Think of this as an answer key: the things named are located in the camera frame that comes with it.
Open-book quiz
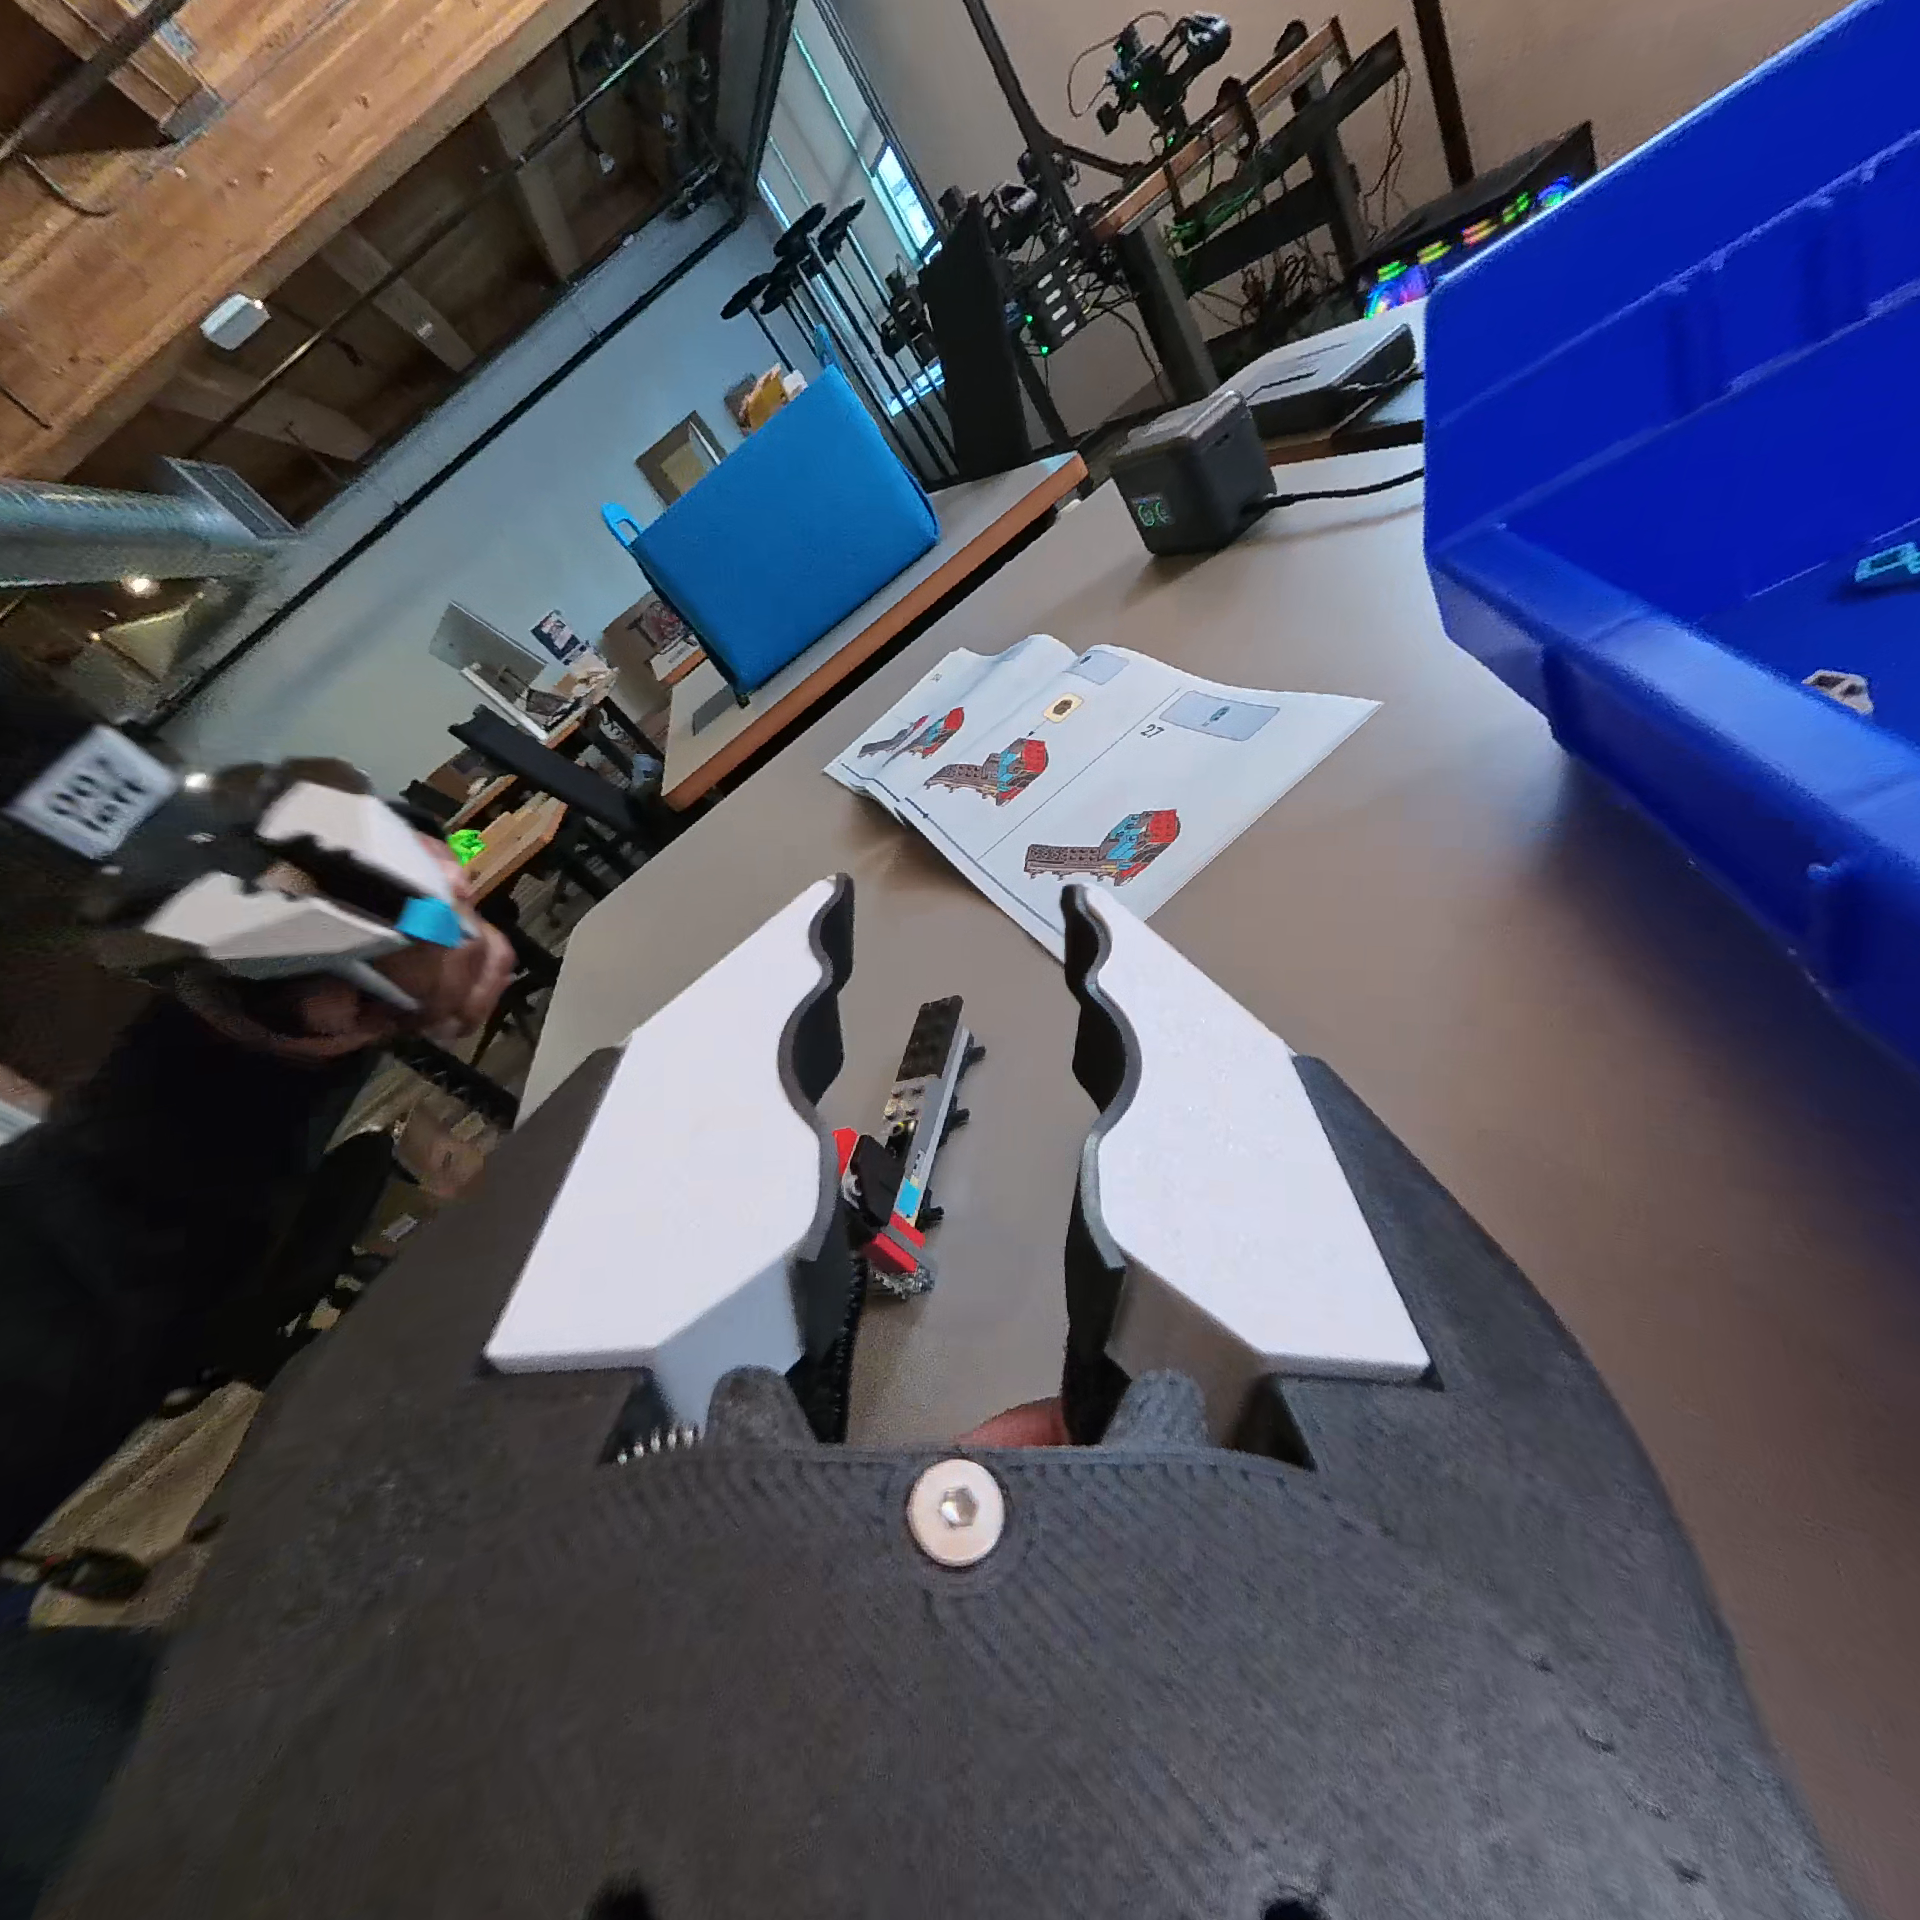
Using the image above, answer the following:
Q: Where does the white flat panel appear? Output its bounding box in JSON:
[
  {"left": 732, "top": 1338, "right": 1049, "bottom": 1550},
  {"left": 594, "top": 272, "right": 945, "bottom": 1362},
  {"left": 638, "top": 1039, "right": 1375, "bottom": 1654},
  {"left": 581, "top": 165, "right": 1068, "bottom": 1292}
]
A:
[{"left": 432, "top": 604, "right": 550, "bottom": 678}]

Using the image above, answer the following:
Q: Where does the long black toy brick assembly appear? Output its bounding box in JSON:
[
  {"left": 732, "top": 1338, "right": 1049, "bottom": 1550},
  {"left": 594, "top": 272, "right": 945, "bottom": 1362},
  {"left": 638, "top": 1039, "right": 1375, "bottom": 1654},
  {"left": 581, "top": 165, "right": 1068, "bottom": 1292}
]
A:
[{"left": 880, "top": 994, "right": 989, "bottom": 1233}]

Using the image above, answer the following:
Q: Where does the blue plastic bin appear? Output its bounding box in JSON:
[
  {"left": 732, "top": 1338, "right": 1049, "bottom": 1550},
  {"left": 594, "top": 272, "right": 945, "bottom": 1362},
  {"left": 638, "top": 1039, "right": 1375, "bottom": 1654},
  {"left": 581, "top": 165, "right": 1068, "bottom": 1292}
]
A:
[{"left": 1422, "top": 0, "right": 1920, "bottom": 1058}]

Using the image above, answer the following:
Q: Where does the lit computer tower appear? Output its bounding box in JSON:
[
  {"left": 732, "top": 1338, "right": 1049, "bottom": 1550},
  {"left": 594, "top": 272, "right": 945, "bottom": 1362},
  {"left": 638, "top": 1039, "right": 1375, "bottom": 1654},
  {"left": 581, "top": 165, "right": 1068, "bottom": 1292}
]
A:
[{"left": 1359, "top": 122, "right": 1603, "bottom": 314}]

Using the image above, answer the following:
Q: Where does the small black flat box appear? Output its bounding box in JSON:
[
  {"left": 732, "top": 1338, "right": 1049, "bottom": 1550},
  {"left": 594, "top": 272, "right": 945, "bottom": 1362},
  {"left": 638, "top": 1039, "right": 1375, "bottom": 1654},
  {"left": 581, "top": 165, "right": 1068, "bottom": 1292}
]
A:
[{"left": 1239, "top": 323, "right": 1419, "bottom": 439}]

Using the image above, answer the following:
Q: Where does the black panel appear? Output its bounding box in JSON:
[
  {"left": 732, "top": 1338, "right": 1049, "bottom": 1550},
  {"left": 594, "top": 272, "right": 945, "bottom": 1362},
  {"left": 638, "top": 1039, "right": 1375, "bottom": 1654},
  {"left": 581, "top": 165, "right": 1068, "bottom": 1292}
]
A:
[{"left": 917, "top": 195, "right": 1073, "bottom": 488}]

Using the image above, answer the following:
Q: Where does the person's black jacket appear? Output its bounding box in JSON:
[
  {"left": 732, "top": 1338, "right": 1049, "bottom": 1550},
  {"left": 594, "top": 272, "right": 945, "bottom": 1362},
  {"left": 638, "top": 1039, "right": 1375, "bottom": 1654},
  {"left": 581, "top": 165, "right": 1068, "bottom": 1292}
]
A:
[{"left": 0, "top": 1560, "right": 167, "bottom": 1920}]

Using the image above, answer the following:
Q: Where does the black cabled device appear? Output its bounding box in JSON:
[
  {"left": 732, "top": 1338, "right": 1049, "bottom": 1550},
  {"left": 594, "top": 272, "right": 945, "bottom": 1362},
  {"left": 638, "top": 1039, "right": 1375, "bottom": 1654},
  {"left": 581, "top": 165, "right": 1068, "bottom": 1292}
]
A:
[{"left": 1110, "top": 392, "right": 1281, "bottom": 559}]

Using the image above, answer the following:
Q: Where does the black office chair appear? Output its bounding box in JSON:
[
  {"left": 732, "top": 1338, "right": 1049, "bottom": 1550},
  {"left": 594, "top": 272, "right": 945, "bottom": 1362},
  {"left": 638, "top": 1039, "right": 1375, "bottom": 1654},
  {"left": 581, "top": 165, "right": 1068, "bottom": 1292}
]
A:
[{"left": 452, "top": 708, "right": 671, "bottom": 902}]

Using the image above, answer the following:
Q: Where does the black equipment cart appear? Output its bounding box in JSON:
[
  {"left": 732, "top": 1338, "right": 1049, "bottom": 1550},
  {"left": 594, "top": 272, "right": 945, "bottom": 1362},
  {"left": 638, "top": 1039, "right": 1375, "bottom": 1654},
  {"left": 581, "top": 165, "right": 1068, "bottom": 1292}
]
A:
[{"left": 1036, "top": 25, "right": 1415, "bottom": 414}]

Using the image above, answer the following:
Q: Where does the person's left forearm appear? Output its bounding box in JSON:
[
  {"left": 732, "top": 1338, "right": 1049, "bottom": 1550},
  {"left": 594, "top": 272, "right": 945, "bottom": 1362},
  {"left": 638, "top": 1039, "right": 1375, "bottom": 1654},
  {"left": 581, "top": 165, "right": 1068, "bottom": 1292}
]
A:
[{"left": 0, "top": 975, "right": 394, "bottom": 1560}]

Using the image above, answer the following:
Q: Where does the ceiling vent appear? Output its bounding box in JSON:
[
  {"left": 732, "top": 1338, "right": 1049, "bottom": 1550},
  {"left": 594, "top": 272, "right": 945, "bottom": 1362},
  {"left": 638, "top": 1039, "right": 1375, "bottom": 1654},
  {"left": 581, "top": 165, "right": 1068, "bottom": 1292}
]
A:
[{"left": 158, "top": 455, "right": 295, "bottom": 541}]

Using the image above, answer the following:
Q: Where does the silver air duct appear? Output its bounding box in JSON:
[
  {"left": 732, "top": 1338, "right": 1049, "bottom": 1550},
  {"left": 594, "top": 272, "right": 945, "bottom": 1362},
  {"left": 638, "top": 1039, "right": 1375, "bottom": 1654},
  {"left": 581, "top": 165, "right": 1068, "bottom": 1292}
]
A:
[{"left": 0, "top": 473, "right": 288, "bottom": 592}]

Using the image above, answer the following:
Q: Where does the grey desk wooden edge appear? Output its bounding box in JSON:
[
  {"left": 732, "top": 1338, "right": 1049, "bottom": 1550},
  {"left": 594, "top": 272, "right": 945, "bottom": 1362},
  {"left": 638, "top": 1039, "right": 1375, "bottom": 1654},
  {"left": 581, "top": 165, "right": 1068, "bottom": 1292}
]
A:
[{"left": 658, "top": 451, "right": 1093, "bottom": 811}]

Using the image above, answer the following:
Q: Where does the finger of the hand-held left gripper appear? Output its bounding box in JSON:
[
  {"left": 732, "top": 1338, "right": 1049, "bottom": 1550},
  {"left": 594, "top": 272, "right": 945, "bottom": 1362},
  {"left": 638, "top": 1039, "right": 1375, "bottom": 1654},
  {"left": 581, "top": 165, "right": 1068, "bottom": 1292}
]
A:
[
  {"left": 260, "top": 777, "right": 457, "bottom": 908},
  {"left": 144, "top": 875, "right": 424, "bottom": 1014}
]

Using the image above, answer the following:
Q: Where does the instruction booklet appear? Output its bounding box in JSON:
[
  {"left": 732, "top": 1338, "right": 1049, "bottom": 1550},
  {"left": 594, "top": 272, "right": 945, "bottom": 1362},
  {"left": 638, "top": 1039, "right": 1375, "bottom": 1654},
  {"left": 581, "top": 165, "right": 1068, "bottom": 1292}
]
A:
[{"left": 824, "top": 636, "right": 1387, "bottom": 962}]

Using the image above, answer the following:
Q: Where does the blue fabric box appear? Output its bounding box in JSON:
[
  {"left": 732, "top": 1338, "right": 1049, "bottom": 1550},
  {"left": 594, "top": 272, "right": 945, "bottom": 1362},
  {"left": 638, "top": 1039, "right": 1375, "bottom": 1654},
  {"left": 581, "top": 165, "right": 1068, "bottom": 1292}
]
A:
[{"left": 601, "top": 364, "right": 944, "bottom": 698}]

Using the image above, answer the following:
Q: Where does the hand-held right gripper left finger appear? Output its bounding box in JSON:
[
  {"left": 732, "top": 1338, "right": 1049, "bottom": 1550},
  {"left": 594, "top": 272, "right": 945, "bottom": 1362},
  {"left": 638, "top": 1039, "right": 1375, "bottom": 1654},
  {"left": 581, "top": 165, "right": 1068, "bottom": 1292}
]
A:
[{"left": 482, "top": 879, "right": 865, "bottom": 1438}]

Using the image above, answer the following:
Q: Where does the person's left hand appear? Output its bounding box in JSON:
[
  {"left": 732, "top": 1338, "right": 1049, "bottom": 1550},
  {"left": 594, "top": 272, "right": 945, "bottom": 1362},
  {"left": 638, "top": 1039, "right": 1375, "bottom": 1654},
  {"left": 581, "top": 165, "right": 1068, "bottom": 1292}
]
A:
[{"left": 251, "top": 842, "right": 522, "bottom": 1058}]

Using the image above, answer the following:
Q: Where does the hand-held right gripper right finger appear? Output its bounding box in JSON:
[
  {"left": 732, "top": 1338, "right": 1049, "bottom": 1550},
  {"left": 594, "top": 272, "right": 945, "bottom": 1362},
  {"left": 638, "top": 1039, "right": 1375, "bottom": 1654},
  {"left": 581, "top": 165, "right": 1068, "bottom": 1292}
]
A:
[{"left": 1062, "top": 885, "right": 1435, "bottom": 1443}]

